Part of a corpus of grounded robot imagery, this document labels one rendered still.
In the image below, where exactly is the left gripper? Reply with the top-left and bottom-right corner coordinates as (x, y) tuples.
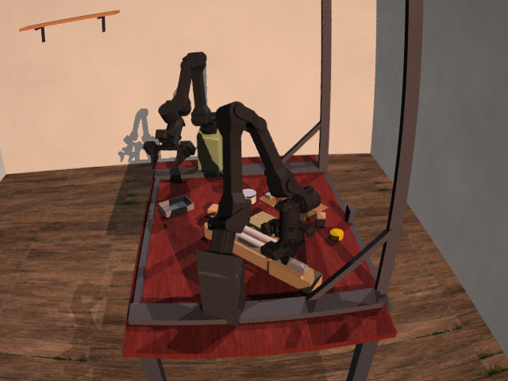
(260, 220), (315, 265)

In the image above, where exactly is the orange short cylinder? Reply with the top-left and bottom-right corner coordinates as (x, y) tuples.
(329, 229), (344, 241)

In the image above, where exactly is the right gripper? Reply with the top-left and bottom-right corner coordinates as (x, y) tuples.
(143, 127), (196, 171)

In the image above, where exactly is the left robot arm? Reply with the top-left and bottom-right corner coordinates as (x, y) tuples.
(204, 102), (321, 256)

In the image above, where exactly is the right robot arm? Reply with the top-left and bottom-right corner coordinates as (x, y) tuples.
(155, 52), (217, 143)

